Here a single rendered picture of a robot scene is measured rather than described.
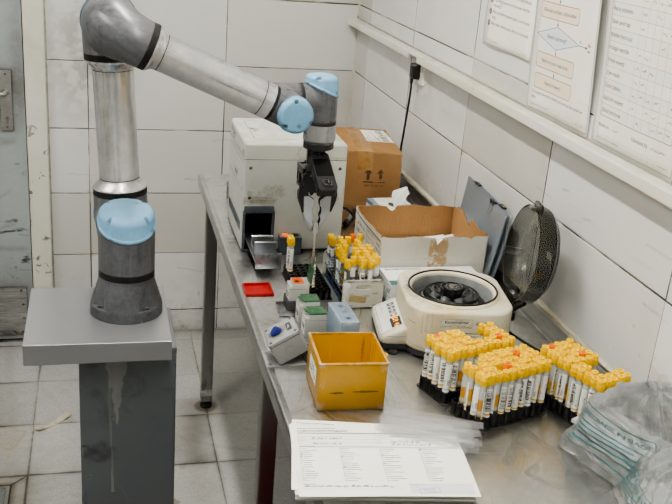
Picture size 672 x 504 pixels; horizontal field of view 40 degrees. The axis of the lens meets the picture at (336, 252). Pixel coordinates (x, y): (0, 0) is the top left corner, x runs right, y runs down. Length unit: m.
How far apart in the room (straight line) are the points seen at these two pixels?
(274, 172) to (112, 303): 0.66
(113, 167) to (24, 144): 1.66
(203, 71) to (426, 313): 0.67
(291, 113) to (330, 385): 0.56
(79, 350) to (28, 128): 1.86
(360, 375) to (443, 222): 0.89
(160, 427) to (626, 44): 1.24
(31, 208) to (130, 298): 1.83
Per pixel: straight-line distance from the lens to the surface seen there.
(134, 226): 1.90
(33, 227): 3.76
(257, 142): 2.38
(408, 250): 2.25
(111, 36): 1.84
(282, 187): 2.42
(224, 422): 3.36
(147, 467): 2.10
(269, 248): 2.35
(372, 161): 2.86
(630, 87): 1.88
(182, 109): 3.69
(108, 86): 1.97
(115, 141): 2.00
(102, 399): 2.01
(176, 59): 1.85
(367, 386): 1.74
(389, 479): 1.56
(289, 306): 2.10
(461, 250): 2.30
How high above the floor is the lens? 1.77
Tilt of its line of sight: 21 degrees down
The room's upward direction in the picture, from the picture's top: 5 degrees clockwise
